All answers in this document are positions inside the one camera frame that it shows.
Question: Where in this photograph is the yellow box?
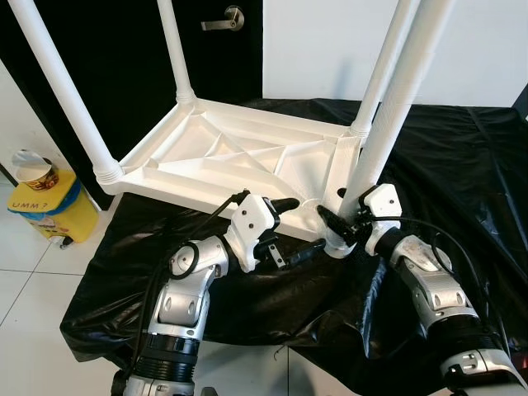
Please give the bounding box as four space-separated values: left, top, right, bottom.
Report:
7 169 100 247

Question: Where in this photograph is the black plastic sheet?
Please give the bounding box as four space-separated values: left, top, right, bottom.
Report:
62 97 528 396

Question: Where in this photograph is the instant noodle cup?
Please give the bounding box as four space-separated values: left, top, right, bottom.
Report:
12 150 60 191

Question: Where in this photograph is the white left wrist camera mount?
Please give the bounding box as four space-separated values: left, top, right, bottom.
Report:
224 196 278 273

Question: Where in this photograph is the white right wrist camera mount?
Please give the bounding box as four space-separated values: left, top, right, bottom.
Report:
363 184 404 255

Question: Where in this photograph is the black door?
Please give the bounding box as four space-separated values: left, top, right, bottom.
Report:
0 0 265 209

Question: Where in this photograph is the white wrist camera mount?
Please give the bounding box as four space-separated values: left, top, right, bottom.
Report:
224 196 278 273
363 184 404 255

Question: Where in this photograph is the metal door handle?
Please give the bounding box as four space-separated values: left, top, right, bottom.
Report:
200 6 246 33

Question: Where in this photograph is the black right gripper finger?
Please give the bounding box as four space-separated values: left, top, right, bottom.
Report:
317 206 352 245

